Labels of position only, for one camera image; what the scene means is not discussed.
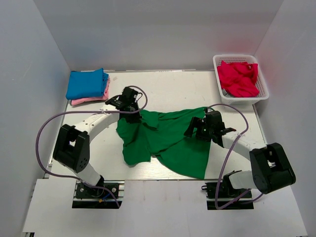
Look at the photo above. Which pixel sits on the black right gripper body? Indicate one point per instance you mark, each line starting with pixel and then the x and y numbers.
pixel 204 131

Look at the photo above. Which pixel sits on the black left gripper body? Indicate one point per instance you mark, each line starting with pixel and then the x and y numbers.
pixel 133 118

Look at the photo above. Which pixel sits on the green t shirt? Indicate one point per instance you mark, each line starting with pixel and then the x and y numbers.
pixel 162 135

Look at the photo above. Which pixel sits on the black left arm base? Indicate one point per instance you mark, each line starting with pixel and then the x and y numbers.
pixel 87 198

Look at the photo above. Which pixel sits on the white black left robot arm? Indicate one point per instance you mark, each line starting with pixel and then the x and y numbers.
pixel 72 148

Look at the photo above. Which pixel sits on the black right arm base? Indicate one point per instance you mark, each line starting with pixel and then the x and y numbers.
pixel 225 195

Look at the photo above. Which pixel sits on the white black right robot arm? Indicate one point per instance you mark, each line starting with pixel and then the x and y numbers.
pixel 270 167

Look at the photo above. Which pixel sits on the folded blue t shirt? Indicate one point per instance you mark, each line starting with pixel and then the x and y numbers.
pixel 86 84

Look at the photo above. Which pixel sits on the folded pink t shirt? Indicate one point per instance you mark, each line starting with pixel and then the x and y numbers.
pixel 104 97

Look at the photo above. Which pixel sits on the crumpled red t shirt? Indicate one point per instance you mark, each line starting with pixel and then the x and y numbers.
pixel 239 79

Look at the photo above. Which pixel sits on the white plastic basket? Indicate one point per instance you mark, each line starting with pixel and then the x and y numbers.
pixel 260 84

